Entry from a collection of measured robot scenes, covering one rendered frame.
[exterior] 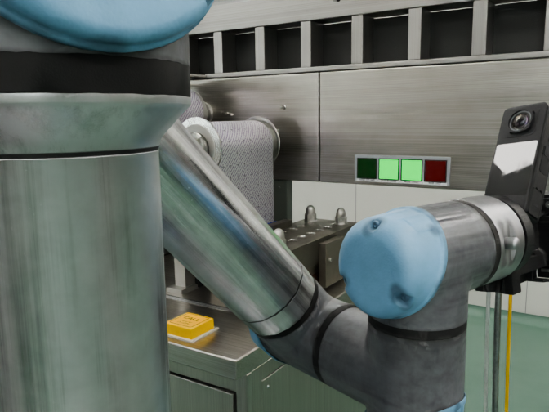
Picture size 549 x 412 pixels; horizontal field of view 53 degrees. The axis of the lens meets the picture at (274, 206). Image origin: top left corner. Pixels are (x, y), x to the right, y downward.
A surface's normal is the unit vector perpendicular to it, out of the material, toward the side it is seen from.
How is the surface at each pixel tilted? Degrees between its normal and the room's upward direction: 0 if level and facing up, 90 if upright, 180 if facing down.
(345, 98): 90
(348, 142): 90
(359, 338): 41
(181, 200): 103
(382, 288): 90
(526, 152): 62
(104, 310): 90
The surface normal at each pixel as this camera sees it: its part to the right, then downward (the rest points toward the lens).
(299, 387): 0.84, 0.07
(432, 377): 0.08, 0.16
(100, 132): 0.44, 0.76
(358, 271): -0.78, 0.11
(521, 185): -0.76, -0.38
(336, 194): -0.54, 0.15
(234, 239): 0.58, 0.18
